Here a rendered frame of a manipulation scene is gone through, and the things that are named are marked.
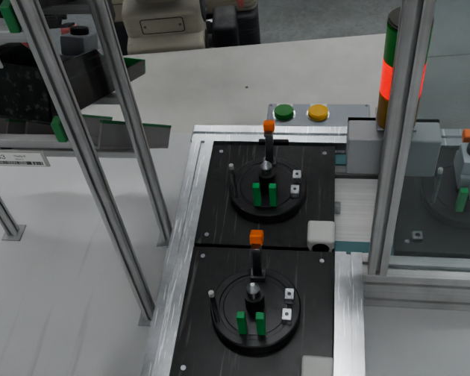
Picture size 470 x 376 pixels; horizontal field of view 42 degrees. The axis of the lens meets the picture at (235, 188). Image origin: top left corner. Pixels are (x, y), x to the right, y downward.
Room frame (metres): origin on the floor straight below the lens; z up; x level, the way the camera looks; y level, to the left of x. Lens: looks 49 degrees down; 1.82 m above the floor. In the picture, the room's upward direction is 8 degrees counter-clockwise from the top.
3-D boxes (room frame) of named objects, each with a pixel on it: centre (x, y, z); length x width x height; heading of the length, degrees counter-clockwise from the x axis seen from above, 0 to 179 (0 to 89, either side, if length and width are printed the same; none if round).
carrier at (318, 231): (0.71, -0.06, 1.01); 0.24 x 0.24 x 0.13; 77
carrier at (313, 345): (0.47, -0.01, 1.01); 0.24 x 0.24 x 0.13; 77
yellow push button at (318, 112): (0.91, -0.19, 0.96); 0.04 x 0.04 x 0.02
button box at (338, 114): (0.91, -0.19, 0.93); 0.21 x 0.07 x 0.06; 77
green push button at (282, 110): (0.92, -0.12, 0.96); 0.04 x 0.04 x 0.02
